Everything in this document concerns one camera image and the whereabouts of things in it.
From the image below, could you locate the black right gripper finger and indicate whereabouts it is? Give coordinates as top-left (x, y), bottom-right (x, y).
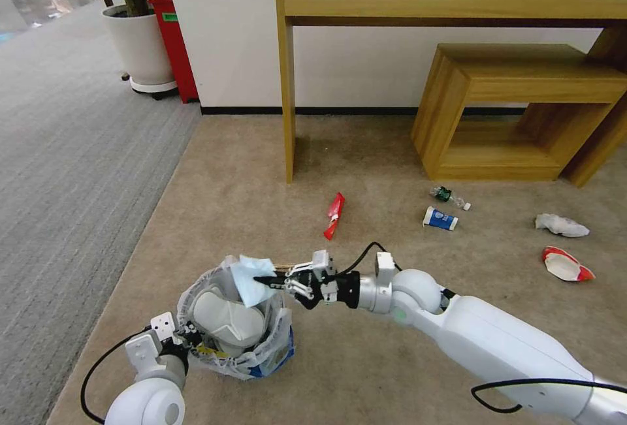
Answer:
top-left (253, 261), bottom-right (318, 283)
top-left (266, 279), bottom-right (319, 300)

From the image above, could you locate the light blue tissue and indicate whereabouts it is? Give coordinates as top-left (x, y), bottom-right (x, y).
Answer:
top-left (231, 254), bottom-right (277, 308)

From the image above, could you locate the blue trash bin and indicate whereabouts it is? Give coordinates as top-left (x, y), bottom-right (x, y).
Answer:
top-left (188, 268), bottom-right (297, 378)

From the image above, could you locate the clear plastic bin liner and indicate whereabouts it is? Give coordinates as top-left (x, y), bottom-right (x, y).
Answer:
top-left (176, 253), bottom-right (298, 380)

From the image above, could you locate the red snack wrapper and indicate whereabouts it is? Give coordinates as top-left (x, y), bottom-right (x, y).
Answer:
top-left (323, 192), bottom-right (346, 240)

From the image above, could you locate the crushed green plastic bottle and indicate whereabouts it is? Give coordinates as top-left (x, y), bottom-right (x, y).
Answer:
top-left (429, 185), bottom-right (472, 212)

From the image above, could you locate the red and white crushed carton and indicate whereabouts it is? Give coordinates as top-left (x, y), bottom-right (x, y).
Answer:
top-left (542, 245), bottom-right (596, 283)

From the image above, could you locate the white crumpled tissue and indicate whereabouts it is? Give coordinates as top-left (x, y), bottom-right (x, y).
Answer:
top-left (534, 213), bottom-right (591, 238)

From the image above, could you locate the white wheeled pot saucer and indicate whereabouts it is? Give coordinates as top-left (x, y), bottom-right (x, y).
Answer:
top-left (120, 71), bottom-right (179, 101)

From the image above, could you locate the red cabinet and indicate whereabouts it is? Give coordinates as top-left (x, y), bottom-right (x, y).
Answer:
top-left (148, 0), bottom-right (200, 104)

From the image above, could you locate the wooden stool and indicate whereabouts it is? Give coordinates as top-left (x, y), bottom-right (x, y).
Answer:
top-left (410, 42), bottom-right (627, 183)

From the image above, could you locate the white plant pot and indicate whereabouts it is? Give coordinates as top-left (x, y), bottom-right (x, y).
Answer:
top-left (101, 3), bottom-right (177, 86)

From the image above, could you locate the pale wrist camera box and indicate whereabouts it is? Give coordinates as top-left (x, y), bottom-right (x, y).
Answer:
top-left (150, 311), bottom-right (179, 343)
top-left (311, 249), bottom-right (336, 279)

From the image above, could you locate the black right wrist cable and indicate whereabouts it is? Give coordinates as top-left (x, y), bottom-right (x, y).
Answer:
top-left (336, 242), bottom-right (404, 280)

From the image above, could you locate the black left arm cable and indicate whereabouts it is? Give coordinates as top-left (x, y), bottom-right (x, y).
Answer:
top-left (80, 328), bottom-right (153, 424)

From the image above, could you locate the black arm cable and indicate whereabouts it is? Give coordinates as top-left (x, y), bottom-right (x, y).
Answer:
top-left (80, 328), bottom-right (153, 424)
top-left (470, 379), bottom-right (627, 414)

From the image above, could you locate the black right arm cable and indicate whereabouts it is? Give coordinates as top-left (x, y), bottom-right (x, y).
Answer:
top-left (470, 379), bottom-right (627, 414)

